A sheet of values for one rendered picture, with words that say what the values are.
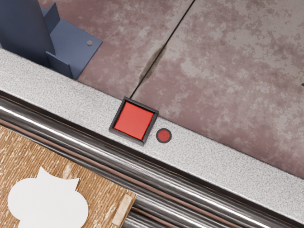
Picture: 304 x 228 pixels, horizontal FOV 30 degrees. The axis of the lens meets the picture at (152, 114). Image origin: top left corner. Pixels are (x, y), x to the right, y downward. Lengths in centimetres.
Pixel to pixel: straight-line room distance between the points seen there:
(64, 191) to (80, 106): 18
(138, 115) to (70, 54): 109
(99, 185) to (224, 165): 24
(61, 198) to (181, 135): 26
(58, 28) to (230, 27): 67
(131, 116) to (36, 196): 24
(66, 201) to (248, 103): 121
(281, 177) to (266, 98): 106
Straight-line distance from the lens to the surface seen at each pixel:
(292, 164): 212
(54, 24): 222
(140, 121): 111
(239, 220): 110
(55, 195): 107
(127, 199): 105
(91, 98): 115
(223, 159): 112
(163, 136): 112
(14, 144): 112
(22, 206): 108
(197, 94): 213
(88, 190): 108
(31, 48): 196
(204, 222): 109
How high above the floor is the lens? 199
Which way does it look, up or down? 72 degrees down
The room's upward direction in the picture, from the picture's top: 4 degrees clockwise
